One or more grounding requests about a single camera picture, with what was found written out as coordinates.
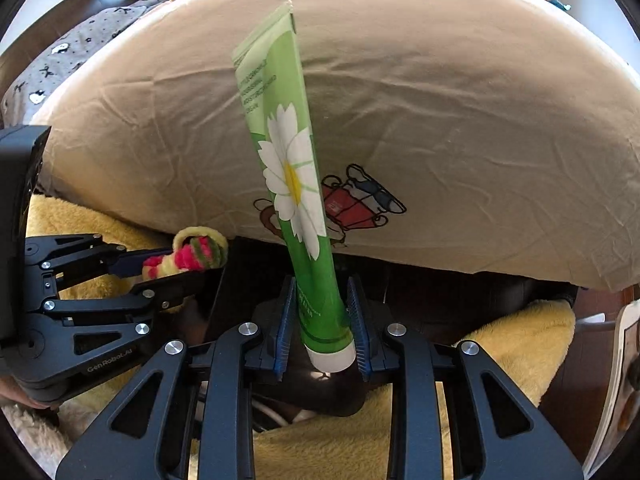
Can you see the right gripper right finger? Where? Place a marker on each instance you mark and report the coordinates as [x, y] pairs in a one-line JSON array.
[[453, 404]]

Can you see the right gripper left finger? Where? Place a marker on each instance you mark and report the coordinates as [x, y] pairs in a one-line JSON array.
[[185, 396]]

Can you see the green daisy cream tube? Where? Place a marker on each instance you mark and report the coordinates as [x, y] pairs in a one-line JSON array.
[[272, 90]]

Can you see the magazine on floor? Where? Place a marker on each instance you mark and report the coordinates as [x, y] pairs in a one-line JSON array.
[[621, 404]]

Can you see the yellow fluffy rug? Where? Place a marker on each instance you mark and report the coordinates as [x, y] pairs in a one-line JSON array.
[[530, 345]]

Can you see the grey patterned duvet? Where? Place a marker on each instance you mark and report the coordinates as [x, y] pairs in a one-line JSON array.
[[63, 57]]

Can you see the beige cartoon blanket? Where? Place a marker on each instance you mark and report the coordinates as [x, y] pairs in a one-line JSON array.
[[508, 131]]

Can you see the dark wooden headboard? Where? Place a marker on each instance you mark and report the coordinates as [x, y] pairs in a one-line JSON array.
[[53, 25]]

